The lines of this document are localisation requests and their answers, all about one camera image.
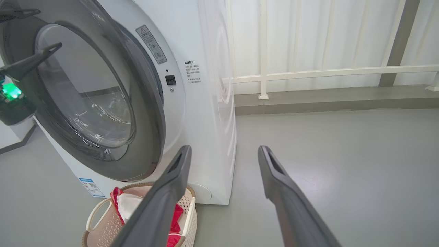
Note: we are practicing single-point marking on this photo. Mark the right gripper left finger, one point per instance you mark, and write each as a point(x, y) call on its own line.
point(157, 212)

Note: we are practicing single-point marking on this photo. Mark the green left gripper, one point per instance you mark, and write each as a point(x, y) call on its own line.
point(10, 91)

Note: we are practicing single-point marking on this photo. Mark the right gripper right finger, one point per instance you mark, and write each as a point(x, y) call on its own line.
point(298, 216)

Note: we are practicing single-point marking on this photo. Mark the red garment with white trim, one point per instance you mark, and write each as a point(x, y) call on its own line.
point(132, 206)

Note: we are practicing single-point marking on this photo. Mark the dark round glass washer door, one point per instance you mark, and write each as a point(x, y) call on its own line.
point(144, 120)

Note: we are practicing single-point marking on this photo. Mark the cream perforated laundry basket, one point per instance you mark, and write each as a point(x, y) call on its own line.
point(103, 226)

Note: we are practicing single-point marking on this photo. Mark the white front-load washing machine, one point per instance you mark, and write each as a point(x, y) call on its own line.
point(205, 137)

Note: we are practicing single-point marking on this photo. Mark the blue white QR sticker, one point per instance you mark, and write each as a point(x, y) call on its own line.
point(91, 187)

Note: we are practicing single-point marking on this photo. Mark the grey warning sticker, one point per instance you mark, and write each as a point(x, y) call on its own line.
point(151, 44)

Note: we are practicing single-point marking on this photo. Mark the white metal railing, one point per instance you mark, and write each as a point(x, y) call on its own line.
point(263, 51)

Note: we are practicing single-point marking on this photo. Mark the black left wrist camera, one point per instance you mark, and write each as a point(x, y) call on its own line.
point(15, 113)

